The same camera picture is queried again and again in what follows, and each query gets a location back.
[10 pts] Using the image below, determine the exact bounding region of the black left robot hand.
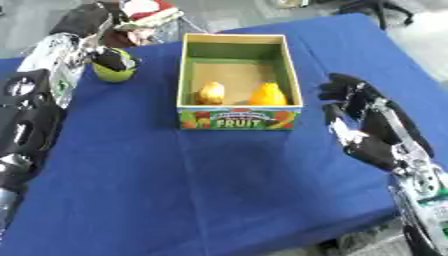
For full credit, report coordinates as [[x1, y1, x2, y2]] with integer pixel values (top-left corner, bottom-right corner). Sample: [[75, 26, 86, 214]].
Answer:
[[49, 1, 140, 72]]

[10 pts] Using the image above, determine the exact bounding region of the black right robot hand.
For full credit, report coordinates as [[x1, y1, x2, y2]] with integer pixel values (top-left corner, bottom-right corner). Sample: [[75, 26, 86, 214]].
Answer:
[[316, 72, 436, 173]]

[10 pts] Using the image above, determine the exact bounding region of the green toy fruit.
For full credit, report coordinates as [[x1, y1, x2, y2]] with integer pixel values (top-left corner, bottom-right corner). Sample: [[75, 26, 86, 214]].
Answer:
[[91, 48, 140, 84]]

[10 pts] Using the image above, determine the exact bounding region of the open cardboard box green inside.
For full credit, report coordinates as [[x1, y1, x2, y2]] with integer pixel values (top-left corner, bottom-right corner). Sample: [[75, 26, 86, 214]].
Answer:
[[175, 32, 305, 132]]

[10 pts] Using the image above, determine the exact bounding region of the soft toy with red hat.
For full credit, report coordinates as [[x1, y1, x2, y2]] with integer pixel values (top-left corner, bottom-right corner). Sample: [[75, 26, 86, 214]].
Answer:
[[103, 0, 186, 47]]

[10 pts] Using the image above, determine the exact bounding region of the orange toy fruit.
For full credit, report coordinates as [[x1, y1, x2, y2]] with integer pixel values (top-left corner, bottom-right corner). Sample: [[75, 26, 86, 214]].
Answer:
[[246, 81, 289, 107]]

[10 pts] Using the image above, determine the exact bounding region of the black office chair base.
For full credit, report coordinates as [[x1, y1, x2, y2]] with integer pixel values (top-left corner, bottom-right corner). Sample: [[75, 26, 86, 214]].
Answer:
[[334, 0, 417, 31]]

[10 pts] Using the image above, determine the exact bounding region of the yellow brown toy fruit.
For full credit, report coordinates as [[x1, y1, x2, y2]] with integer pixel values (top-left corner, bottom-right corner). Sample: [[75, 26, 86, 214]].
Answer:
[[194, 81, 228, 106]]

